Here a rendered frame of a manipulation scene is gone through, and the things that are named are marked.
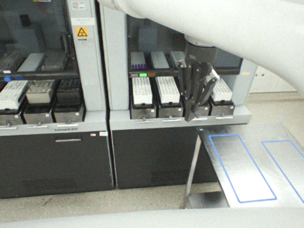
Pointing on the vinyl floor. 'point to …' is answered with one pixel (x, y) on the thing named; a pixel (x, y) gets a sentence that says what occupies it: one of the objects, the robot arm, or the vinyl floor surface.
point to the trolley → (249, 167)
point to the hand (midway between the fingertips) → (191, 110)
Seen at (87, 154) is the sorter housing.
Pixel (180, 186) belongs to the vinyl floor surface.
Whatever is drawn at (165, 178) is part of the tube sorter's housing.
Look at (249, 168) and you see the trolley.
